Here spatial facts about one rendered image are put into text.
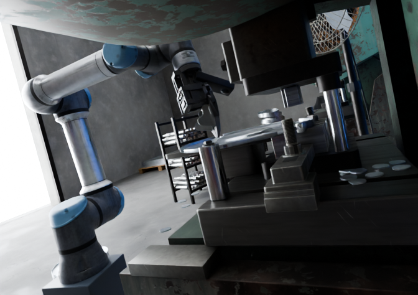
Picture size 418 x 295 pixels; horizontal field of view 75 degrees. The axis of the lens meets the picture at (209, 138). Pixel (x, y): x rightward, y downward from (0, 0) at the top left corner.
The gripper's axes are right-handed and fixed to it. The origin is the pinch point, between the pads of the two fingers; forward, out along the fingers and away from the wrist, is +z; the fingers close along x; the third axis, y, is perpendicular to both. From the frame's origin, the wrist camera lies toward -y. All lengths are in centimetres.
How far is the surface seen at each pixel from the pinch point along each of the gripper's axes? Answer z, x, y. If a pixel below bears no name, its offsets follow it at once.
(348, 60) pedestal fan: -23, -18, -80
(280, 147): 12.3, 23.8, -0.2
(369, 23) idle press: -48, -29, -123
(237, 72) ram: -4.3, 23.2, 1.9
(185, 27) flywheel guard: 2.2, 45.8, 19.2
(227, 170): 12.0, 12.5, 6.5
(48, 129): -208, -444, 117
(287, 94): 3.2, 25.0, -5.4
